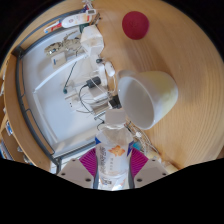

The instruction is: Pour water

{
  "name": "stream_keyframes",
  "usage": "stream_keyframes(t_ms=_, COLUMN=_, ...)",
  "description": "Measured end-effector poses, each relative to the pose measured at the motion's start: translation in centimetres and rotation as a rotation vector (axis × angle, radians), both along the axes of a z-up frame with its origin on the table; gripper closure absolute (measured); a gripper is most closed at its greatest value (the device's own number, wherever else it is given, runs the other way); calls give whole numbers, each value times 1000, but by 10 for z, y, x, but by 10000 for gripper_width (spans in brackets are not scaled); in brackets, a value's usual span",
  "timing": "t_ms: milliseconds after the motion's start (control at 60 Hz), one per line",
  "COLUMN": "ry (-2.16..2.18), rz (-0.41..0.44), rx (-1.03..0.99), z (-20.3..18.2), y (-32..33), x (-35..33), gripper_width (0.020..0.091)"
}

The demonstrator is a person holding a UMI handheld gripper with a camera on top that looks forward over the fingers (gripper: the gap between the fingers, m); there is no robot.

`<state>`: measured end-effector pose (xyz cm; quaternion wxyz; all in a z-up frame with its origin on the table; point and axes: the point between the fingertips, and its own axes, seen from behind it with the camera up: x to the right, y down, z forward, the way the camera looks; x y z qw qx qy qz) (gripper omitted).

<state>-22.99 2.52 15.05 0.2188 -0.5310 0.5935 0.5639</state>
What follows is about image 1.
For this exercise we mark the small tree figurine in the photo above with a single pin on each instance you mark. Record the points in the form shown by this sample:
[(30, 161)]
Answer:
[(63, 45)]

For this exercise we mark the small white earbud case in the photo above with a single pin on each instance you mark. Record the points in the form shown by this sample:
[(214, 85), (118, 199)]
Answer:
[(109, 68)]

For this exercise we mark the white wall outlets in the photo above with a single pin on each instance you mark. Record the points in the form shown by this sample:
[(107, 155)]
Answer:
[(72, 99)]

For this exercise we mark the white desk lamp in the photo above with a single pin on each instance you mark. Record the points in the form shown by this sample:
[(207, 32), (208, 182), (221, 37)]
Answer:
[(56, 75)]

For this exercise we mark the flat round red coaster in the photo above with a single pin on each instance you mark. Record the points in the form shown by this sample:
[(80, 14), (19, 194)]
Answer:
[(135, 25)]

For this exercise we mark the black charger block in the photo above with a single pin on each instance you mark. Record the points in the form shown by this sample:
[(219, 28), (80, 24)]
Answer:
[(115, 102)]

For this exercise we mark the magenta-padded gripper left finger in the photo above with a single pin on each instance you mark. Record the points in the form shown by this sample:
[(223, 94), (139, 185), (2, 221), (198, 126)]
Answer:
[(74, 171)]

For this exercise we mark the grey metal bed frame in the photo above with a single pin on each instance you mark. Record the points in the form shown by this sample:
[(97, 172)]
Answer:
[(28, 120)]

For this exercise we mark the white ceramic mug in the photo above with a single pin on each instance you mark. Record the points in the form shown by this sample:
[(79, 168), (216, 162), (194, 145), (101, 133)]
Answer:
[(156, 93)]

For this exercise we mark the white power adapter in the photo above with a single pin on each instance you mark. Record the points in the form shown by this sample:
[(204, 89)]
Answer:
[(99, 96)]

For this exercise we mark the black plug adapter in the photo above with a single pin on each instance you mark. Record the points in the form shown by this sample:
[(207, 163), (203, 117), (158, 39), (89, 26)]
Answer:
[(94, 81)]

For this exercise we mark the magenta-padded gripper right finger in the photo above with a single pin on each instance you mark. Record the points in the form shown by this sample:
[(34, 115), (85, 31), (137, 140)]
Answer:
[(151, 171)]

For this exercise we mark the clear plastic water bottle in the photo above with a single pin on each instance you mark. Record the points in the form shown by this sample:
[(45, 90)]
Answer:
[(113, 150)]

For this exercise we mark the white power strip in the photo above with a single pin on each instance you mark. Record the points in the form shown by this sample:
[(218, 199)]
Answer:
[(101, 73)]

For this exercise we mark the white wall-mounted device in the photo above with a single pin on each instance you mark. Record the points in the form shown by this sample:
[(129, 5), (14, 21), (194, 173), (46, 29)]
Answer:
[(58, 60)]

